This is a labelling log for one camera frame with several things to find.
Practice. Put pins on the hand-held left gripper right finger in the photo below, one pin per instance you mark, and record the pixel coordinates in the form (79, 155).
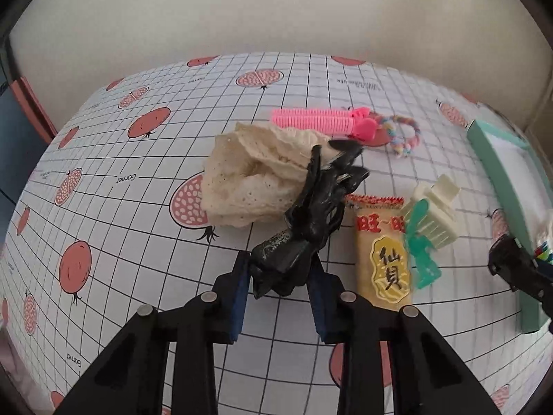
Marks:
(319, 307)

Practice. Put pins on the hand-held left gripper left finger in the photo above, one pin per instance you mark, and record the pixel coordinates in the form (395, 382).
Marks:
(241, 302)

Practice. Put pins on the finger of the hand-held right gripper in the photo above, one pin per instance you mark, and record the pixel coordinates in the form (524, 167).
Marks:
(518, 263)

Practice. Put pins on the rice cracker snack packet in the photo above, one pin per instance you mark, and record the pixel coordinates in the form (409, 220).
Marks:
(380, 268)

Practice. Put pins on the black hand-shaped hair claw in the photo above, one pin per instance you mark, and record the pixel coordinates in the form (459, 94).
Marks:
(311, 216)

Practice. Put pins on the cream hair claw clip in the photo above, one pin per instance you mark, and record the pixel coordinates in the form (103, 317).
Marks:
(436, 216)

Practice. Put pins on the green hair claw clip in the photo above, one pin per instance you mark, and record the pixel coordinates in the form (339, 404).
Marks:
(421, 259)

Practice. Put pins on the teal shallow box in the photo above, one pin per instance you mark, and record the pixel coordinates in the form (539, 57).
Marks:
(497, 155)

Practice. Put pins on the cream lace scrunchie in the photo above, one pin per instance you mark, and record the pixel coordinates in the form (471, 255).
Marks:
(242, 181)

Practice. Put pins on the cotton swab bag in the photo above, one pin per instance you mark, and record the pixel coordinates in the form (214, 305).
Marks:
(545, 242)

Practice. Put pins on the pomegranate print table cover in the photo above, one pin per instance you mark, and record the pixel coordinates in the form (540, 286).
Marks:
(129, 207)

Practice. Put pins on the pink hair roller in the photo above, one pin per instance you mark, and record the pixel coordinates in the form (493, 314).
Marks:
(311, 119)

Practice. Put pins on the pink-edged board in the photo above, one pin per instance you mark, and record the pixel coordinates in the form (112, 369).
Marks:
(34, 103)

